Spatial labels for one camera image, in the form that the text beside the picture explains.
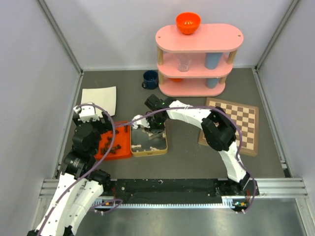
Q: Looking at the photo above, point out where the pink three-tier shelf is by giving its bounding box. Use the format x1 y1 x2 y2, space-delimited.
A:
156 24 244 97

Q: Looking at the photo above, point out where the orange plastic bowl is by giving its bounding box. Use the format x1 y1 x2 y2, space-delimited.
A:
176 12 201 35

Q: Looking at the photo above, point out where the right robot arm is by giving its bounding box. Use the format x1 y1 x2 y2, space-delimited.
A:
145 94 250 195

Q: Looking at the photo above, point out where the light blue cup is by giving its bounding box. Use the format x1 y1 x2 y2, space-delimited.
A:
205 53 223 70
206 78 220 89

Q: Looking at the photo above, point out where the small orange bowl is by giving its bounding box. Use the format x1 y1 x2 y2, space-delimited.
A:
169 78 183 82

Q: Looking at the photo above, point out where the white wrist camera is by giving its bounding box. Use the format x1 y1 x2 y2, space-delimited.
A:
132 115 150 129
73 102 100 122

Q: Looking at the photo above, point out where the dark chess rook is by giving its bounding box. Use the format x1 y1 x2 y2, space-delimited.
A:
111 145 122 150

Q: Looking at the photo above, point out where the dark blue mug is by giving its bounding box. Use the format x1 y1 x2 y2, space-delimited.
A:
141 70 158 89

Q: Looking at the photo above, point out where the gold metal tin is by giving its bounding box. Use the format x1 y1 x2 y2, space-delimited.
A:
130 126 168 157

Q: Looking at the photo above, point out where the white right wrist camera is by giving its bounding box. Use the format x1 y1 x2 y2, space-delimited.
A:
132 115 150 129

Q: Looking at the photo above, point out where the wooden chess board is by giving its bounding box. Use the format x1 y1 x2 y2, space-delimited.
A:
206 97 259 156

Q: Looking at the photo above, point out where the orange metal tin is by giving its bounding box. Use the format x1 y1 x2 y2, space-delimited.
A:
94 121 132 161

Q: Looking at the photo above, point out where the purple cable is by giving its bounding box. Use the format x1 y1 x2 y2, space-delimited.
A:
35 103 131 236
131 106 258 214

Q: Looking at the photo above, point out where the clear glass cup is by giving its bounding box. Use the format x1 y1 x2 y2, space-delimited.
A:
177 54 192 72

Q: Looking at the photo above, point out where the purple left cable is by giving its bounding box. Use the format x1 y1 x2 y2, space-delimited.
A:
35 103 131 236

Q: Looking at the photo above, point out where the grey cable duct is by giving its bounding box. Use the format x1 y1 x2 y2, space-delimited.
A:
92 197 249 211

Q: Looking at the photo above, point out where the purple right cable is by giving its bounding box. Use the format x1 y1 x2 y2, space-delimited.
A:
131 106 258 214

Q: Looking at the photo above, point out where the light blue lower cup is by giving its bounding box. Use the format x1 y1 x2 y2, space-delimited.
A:
206 78 220 89

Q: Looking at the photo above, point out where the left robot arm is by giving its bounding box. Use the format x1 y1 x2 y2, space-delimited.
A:
28 110 114 236

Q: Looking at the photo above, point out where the white square plate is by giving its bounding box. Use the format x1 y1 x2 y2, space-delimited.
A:
81 86 117 116

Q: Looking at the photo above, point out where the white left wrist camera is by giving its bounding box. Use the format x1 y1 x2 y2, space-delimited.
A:
73 102 100 122

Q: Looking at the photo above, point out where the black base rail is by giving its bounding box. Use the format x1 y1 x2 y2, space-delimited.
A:
102 178 259 203

